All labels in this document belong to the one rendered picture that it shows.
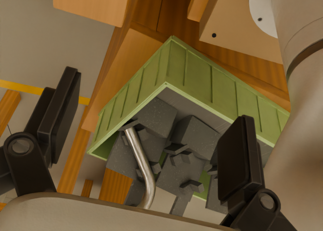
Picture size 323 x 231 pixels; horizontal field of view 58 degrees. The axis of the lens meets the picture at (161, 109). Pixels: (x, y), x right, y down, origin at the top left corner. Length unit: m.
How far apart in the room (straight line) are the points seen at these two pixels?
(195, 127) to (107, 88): 0.30
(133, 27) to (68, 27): 1.13
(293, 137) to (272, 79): 0.63
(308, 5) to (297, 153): 0.20
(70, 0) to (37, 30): 1.36
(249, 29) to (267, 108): 0.35
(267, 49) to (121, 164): 0.48
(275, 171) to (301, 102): 0.08
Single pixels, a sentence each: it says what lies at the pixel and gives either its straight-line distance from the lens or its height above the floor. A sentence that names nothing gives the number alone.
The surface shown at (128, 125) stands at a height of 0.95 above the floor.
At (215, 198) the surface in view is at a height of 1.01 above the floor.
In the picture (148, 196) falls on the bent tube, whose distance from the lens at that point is 0.84.
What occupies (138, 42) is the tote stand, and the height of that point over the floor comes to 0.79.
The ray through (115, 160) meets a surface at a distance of 0.83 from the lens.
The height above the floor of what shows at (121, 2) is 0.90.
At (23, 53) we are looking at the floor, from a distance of 2.16.
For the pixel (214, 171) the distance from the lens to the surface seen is 0.94.
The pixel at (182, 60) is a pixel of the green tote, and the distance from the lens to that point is 0.70.
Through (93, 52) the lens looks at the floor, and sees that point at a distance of 1.93.
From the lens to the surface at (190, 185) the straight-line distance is 0.94.
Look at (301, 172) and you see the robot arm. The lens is 0.32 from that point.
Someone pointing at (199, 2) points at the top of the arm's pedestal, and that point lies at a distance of 0.63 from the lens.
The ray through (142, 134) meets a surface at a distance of 0.79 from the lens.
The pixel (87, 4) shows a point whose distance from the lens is 0.61.
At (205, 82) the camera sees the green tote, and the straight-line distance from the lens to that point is 0.72.
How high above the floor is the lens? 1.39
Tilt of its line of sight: 39 degrees down
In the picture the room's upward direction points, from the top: 172 degrees counter-clockwise
